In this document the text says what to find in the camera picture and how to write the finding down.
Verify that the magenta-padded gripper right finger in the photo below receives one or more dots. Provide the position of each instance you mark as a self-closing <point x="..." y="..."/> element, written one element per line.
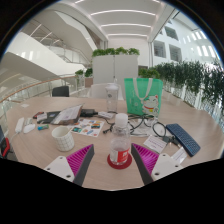
<point x="160" y="165"/>

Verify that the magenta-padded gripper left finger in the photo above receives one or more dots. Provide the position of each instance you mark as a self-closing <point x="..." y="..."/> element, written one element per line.
<point x="63" y="166"/>

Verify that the clear red-labelled water bottle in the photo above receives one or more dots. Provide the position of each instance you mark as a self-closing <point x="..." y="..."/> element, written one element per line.
<point x="120" y="146"/>

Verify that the small white paper slip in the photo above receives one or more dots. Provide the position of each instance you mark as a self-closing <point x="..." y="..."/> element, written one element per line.
<point x="179" y="155"/>

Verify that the white grid-patterned cup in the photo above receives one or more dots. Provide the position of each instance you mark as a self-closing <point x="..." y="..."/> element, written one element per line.
<point x="63" y="140"/>

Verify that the dark blue keyboard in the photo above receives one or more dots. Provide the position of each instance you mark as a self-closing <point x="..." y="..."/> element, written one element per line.
<point x="183" y="139"/>

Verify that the flat round red coaster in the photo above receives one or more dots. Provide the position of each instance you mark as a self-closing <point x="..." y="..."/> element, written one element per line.
<point x="120" y="166"/>

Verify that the teal marker pen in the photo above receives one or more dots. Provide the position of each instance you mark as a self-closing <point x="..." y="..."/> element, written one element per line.
<point x="43" y="127"/>

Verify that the colourful sticker sheet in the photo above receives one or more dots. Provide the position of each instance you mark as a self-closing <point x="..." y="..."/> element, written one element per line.
<point x="87" y="127"/>

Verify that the black notebook with white card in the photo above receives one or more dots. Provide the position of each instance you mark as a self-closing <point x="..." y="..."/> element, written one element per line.
<point x="50" y="117"/>

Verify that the white computer mouse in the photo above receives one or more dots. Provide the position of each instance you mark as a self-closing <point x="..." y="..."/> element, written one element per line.
<point x="29" y="128"/>

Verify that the open printed booklet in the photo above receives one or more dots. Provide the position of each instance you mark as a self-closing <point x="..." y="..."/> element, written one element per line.
<point x="69" y="114"/>

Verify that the small white oval device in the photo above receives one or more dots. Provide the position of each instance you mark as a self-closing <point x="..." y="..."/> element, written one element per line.
<point x="29" y="121"/>

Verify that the dark red phone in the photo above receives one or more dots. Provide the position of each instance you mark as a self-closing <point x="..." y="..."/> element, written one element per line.
<point x="37" y="115"/>

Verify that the black power bank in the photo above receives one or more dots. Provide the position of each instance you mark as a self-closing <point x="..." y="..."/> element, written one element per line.
<point x="88" y="112"/>

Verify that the white power strip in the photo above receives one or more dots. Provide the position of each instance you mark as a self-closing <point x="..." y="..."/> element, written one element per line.
<point x="19" y="125"/>

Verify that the red and black chair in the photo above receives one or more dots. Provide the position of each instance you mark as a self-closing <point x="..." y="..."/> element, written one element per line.
<point x="4" y="146"/>

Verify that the green cat-print tote bag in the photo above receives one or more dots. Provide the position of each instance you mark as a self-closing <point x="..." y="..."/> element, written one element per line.
<point x="143" y="96"/>

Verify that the white paper card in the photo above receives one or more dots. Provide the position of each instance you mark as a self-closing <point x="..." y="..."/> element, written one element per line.
<point x="25" y="105"/>

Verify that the black office chair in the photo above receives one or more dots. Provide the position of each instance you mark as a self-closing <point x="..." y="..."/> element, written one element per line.
<point x="60" y="91"/>

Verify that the clear white-lidded shaker bottle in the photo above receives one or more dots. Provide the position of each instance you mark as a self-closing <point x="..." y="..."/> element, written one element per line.
<point x="112" y="98"/>

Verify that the white chair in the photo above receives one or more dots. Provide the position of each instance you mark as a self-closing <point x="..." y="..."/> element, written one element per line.
<point x="98" y="90"/>

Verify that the long green plant hedge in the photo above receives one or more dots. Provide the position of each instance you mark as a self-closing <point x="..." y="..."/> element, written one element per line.
<point x="186" y="80"/>

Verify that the wooden planter with plants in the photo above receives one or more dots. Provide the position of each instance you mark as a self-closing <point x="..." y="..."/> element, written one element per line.
<point x="85" y="77"/>

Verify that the white cabinet topped with plants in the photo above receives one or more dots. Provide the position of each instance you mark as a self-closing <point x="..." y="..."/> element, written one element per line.
<point x="115" y="71"/>

